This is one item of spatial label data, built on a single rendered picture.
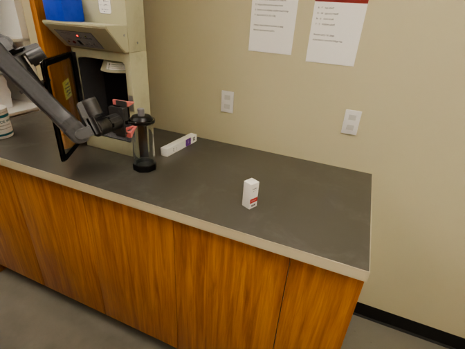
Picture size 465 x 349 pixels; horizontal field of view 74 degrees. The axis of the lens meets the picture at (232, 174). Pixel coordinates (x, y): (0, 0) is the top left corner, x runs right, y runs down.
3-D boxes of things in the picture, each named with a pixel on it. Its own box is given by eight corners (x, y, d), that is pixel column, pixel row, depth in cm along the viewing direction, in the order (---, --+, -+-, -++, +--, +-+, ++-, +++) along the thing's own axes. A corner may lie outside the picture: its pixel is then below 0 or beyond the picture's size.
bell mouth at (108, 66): (119, 65, 152) (117, 53, 149) (149, 69, 146) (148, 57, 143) (91, 70, 137) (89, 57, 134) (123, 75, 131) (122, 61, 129)
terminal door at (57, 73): (86, 136, 153) (71, 50, 134) (63, 163, 126) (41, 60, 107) (84, 136, 152) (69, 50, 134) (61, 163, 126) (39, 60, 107)
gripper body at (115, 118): (125, 106, 112) (111, 111, 106) (129, 133, 116) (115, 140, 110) (111, 104, 114) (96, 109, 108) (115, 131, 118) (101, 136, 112)
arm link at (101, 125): (92, 139, 106) (102, 135, 103) (82, 120, 104) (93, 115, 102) (106, 133, 112) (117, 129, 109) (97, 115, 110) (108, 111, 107)
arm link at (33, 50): (5, 52, 120) (-5, 39, 112) (34, 40, 123) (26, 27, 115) (23, 77, 120) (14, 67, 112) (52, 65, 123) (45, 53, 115)
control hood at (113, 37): (70, 45, 135) (65, 19, 130) (129, 52, 124) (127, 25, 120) (46, 46, 125) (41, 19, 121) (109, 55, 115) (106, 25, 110)
